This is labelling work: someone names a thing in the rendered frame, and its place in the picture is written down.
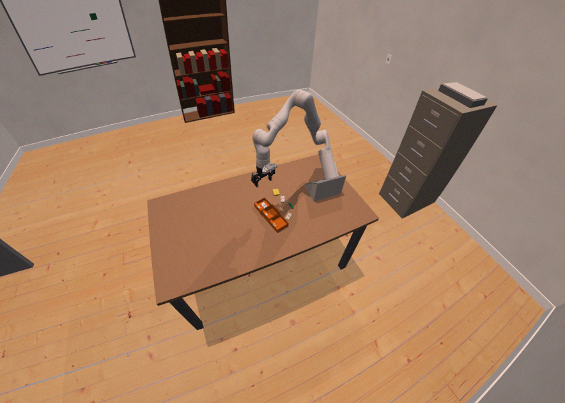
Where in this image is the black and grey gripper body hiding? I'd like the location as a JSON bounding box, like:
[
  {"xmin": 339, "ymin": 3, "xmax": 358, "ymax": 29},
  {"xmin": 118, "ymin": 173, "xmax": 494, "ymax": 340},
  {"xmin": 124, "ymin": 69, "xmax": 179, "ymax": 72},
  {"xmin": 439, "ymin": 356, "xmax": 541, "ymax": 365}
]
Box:
[{"xmin": 256, "ymin": 166, "xmax": 267, "ymax": 178}]

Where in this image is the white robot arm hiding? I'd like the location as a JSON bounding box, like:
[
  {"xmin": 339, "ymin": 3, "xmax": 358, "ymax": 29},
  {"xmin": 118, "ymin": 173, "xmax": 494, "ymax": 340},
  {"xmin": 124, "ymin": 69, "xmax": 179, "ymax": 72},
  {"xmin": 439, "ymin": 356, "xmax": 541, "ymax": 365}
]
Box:
[{"xmin": 252, "ymin": 89, "xmax": 339, "ymax": 179}]

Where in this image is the orange three-compartment bin rack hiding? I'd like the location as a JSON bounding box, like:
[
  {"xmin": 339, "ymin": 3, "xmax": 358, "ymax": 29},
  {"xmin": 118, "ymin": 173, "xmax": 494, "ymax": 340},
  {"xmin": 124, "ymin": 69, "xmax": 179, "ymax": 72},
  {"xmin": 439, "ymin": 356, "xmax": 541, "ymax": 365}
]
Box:
[{"xmin": 254, "ymin": 198, "xmax": 289, "ymax": 233}]

